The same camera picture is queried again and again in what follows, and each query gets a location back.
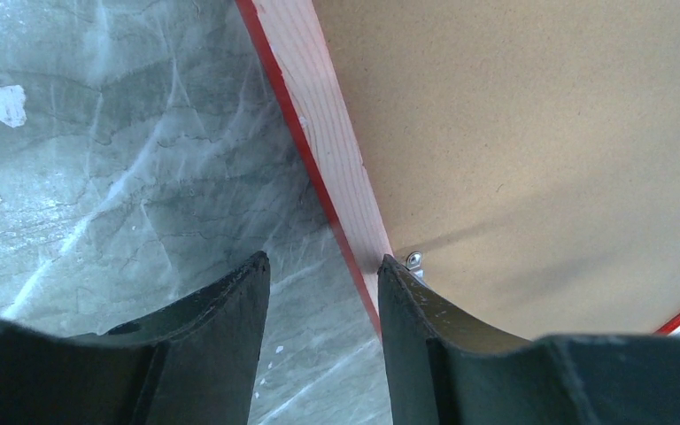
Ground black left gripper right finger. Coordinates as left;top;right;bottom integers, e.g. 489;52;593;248
378;256;680;424

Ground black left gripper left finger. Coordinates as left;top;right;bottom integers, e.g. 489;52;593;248
0;251;270;424

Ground brown frame backing board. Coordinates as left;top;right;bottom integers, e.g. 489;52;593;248
312;0;680;342

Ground red picture frame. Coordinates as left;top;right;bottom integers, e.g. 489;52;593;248
234;0;680;342

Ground silver frame retaining clip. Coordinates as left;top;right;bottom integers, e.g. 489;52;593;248
406;251;424;281

